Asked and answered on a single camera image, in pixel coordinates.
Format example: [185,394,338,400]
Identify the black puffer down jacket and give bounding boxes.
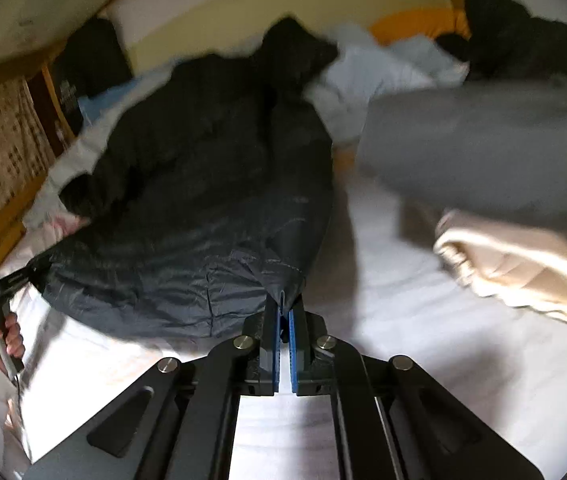
[28,15,341,340]

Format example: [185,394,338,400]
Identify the person's left hand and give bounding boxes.
[0,313,24,373]

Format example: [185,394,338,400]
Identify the pink floral pillow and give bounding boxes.
[26,211,90,248]

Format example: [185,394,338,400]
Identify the blue pillow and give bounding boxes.
[78,84,128,125]

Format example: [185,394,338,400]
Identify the light blue grey duvet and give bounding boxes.
[22,23,469,229]

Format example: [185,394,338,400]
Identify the black hanging garment bag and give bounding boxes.
[50,16,133,136]

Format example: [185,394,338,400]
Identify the cream folded garment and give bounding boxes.
[433,210,567,323]

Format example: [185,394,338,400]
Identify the grey folded garment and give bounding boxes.
[357,79,567,233]

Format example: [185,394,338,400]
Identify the orange pillow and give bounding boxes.
[369,8,471,46]

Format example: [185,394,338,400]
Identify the black coat pile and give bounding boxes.
[435,0,567,80]

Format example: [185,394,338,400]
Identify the wooden bed frame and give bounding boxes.
[0,0,475,286]

